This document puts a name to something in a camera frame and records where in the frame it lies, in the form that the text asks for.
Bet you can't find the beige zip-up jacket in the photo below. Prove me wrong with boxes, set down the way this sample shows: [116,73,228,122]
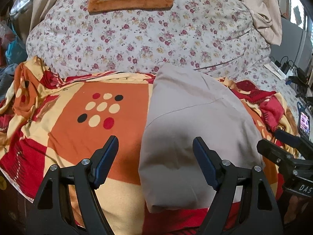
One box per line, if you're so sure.
[139,65,264,213]

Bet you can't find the smartphone with lit screen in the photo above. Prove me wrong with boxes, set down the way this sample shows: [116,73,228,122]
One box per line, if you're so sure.
[298,111,310,139]

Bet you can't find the floral white quilt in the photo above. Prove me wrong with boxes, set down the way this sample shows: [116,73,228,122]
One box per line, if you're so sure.
[26,0,298,116]

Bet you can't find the beige curtain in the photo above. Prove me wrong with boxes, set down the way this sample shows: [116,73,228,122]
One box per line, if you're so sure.
[240,0,282,46]

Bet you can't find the blue plastic bag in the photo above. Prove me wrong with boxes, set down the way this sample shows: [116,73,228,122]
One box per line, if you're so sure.
[5,36,28,65]

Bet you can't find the clear plastic bag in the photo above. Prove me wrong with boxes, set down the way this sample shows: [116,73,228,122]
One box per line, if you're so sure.
[9,0,33,20]

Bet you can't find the black cables and chargers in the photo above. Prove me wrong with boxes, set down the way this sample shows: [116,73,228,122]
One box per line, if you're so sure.
[270,55,313,104]

